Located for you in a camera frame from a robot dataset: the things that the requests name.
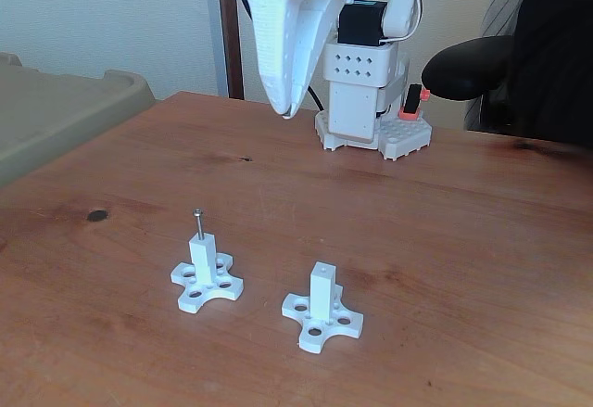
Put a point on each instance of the small metal screw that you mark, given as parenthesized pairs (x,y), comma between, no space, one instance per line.
(200,226)

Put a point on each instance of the orange and black clamp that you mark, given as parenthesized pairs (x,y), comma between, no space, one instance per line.
(410,115)

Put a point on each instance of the black office chair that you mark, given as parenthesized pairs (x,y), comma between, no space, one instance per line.
(468,68)

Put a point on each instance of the beige plastic container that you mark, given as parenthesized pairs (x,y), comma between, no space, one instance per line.
(55,115)

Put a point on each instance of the dark brown wooden post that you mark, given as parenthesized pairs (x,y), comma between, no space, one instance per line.
(231,54)

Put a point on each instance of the white perforated base plate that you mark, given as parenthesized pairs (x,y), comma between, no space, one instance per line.
(403,140)

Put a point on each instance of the white cross-base post stand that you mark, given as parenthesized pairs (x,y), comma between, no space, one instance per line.
(204,258)
(322,291)

